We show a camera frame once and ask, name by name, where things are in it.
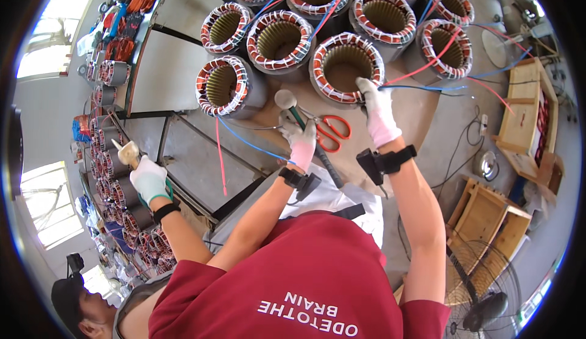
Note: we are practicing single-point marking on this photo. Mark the cluster of wound stators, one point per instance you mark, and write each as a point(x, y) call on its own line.
point(280, 39)

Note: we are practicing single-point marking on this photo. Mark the grey workshop machine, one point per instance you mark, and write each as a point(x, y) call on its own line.
point(519, 0)

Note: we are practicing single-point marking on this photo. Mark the white cloth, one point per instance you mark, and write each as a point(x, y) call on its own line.
point(329, 197)

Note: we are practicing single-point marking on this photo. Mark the copper wound motor stator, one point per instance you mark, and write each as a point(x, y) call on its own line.
point(323, 80)

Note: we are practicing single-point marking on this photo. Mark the wooden mallet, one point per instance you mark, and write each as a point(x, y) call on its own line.
point(128, 152)

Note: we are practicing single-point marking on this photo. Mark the person's left hand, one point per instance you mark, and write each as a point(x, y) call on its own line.
point(300, 140)

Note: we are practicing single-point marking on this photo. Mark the white topped metal frame table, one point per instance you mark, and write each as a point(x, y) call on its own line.
point(165, 69)

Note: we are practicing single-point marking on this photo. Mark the workbench with stators and coils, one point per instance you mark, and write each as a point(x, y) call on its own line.
point(116, 41)

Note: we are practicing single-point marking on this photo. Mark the person's body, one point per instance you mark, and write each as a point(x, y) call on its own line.
point(302, 284)

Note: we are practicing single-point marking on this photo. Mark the stacked empty wooden crates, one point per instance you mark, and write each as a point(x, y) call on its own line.
point(487, 220)

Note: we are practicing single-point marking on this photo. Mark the white power strip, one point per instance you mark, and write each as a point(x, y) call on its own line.
point(483, 124)

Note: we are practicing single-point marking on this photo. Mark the person's right fingers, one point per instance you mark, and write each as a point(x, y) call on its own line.
point(367, 89)

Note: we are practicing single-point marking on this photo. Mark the shiny metal lid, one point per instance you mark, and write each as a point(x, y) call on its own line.
point(485, 165)

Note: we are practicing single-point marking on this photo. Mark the black floor fan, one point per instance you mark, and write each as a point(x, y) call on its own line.
point(483, 298)

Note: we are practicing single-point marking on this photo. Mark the black wrist band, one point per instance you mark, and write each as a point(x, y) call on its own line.
point(297, 181)
point(382, 163)

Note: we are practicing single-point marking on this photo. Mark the long rack of stators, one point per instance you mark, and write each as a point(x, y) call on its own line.
point(116, 192)

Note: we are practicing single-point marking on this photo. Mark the person's right hand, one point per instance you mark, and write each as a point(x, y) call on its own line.
point(380, 114)

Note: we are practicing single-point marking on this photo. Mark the person's left fingers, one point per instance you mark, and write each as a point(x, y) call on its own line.
point(293, 130)

